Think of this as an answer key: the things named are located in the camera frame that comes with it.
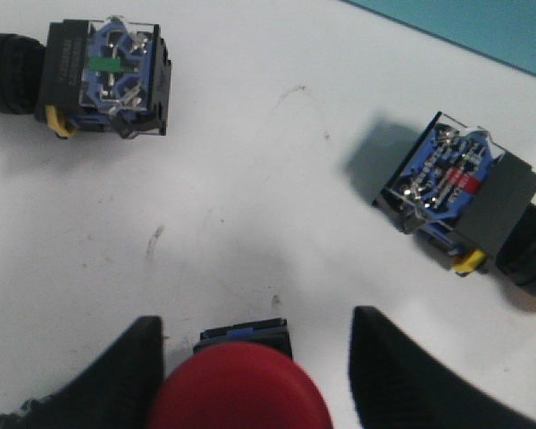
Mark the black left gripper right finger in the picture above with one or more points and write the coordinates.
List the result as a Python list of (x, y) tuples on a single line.
[(397, 384)]

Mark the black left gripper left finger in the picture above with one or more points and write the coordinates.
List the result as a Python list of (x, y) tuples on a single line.
[(115, 391)]

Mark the red mushroom push button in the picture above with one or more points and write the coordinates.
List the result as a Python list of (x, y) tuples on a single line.
[(240, 376)]

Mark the green push button near box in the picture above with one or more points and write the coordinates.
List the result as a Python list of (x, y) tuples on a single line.
[(110, 75)]

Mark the light blue plastic box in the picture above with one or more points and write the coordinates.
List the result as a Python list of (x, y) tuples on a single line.
[(503, 31)]

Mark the yellow mushroom push button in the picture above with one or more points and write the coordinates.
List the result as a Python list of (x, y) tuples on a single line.
[(469, 197)]

